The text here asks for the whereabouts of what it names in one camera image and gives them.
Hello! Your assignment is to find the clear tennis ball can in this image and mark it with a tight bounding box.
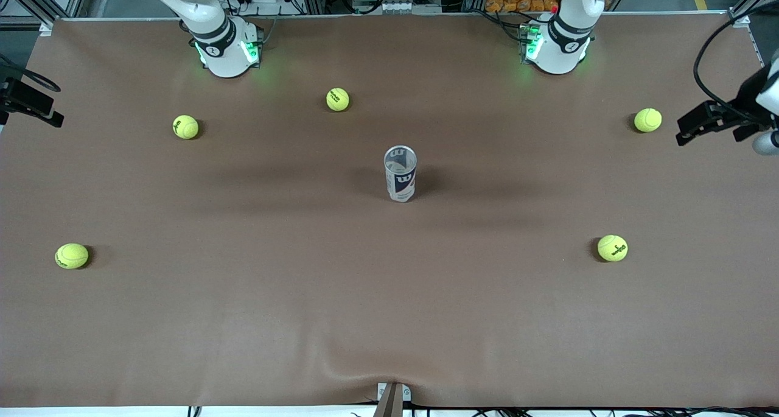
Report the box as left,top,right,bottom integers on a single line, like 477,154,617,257
383,144,418,203

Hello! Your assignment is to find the white electronic device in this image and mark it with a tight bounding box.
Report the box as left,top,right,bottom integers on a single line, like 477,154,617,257
352,0,443,15

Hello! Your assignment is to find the brown table mat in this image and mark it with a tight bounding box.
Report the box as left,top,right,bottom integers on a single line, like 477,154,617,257
0,12,779,408

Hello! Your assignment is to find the metal mat clamp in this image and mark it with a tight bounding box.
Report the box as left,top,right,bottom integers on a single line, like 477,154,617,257
372,382,411,417

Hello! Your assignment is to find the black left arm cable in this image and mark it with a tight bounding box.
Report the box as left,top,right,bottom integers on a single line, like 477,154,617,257
694,12,779,110

